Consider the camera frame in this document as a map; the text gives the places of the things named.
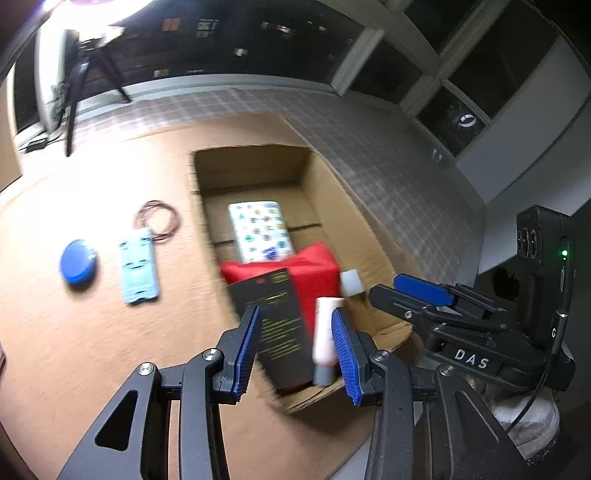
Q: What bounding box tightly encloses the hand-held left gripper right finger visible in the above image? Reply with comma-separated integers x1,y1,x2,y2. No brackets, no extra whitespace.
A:
331,307,532,480

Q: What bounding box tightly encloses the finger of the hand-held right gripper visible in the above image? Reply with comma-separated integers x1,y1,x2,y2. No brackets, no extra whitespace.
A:
369,285,504,333
393,274,509,320

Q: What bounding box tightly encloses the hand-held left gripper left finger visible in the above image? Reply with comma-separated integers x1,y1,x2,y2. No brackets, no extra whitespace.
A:
55,304,263,480

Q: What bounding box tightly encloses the pale pink bottle grey cap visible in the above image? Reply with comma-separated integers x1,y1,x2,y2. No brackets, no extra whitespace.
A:
311,296,346,386

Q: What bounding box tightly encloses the black box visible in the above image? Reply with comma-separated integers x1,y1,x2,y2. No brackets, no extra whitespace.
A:
228,268,317,391

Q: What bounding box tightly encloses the small pale cylinder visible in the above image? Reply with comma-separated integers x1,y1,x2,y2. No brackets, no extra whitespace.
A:
340,269,365,297

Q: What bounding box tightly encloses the red fabric pouch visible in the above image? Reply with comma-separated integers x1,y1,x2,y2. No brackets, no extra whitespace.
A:
220,243,342,333

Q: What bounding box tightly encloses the printed tissue pack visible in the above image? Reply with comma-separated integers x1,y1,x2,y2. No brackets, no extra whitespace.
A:
228,200,296,265

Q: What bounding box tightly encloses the cardboard box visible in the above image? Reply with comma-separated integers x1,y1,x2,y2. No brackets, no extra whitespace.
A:
190,115,416,414

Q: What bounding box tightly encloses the white shoe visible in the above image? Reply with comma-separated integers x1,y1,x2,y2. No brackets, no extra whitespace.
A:
466,369,561,460

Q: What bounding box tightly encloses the light blue phone stand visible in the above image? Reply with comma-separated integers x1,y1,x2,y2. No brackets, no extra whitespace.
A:
117,227,162,305

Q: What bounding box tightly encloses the brown rubber band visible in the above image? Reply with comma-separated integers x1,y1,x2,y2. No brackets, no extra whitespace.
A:
133,200,180,241

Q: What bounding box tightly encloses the blue round case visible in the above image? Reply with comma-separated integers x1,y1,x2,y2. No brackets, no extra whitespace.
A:
59,239,99,289

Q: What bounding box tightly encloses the black tripod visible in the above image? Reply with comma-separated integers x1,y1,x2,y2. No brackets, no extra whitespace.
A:
60,30,134,158

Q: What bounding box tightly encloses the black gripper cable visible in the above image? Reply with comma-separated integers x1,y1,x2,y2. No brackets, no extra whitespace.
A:
505,314,568,435

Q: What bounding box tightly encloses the black ring light cable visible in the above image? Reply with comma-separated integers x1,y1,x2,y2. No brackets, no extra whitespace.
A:
16,129,63,155

